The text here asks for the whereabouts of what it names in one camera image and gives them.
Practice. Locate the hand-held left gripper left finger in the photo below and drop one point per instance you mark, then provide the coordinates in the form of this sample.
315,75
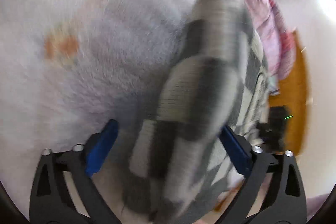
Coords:
101,146

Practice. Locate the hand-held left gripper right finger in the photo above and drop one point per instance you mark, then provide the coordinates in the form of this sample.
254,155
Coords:
236,151

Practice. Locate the purple floral quilt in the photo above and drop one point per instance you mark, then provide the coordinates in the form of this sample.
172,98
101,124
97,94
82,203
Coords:
257,3

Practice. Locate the pale patterned bed sheet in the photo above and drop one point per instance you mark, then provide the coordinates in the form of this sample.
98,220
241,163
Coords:
78,82

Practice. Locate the grey white checkered cardigan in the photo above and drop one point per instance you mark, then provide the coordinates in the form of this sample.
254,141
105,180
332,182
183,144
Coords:
204,77

